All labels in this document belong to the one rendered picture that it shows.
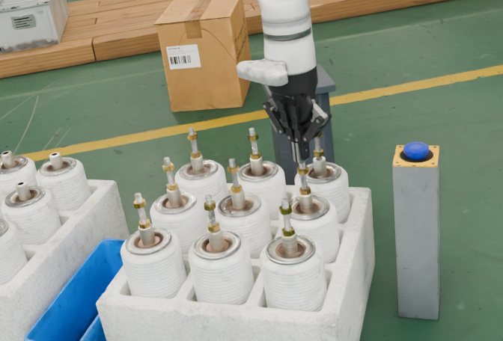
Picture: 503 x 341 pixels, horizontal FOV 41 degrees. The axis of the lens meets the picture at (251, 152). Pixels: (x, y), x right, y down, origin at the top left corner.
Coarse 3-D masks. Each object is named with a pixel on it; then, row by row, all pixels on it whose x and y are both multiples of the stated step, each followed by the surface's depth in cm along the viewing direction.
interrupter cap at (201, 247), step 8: (224, 232) 109; (232, 232) 108; (200, 240) 107; (208, 240) 107; (224, 240) 107; (232, 240) 106; (240, 240) 106; (200, 248) 105; (208, 248) 106; (224, 248) 105; (232, 248) 104; (200, 256) 103; (208, 256) 103; (216, 256) 103; (224, 256) 103
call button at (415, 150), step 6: (408, 144) 111; (414, 144) 110; (420, 144) 110; (426, 144) 110; (408, 150) 109; (414, 150) 109; (420, 150) 108; (426, 150) 108; (408, 156) 110; (414, 156) 108; (420, 156) 109
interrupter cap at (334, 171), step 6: (330, 162) 124; (312, 168) 124; (330, 168) 123; (336, 168) 122; (306, 174) 122; (312, 174) 122; (330, 174) 121; (336, 174) 120; (312, 180) 120; (318, 180) 119; (324, 180) 119; (330, 180) 119
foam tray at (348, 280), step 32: (288, 192) 132; (352, 192) 129; (352, 224) 119; (352, 256) 111; (128, 288) 114; (192, 288) 110; (256, 288) 107; (352, 288) 110; (128, 320) 108; (160, 320) 106; (192, 320) 104; (224, 320) 102; (256, 320) 100; (288, 320) 99; (320, 320) 98; (352, 320) 110
